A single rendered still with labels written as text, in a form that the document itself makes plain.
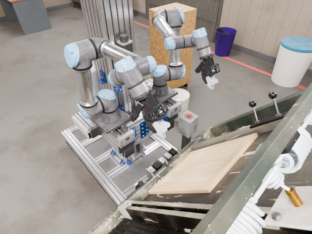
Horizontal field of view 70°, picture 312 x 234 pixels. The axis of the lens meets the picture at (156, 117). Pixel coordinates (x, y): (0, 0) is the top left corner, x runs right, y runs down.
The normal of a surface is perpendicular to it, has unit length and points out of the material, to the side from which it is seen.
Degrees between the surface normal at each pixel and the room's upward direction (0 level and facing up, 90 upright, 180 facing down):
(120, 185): 0
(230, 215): 40
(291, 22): 90
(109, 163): 0
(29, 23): 90
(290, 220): 50
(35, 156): 0
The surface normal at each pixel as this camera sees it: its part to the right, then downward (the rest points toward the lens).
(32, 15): 0.66, 0.48
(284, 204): -0.57, -0.82
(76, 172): -0.02, -0.76
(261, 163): 0.45, -0.29
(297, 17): -0.75, 0.44
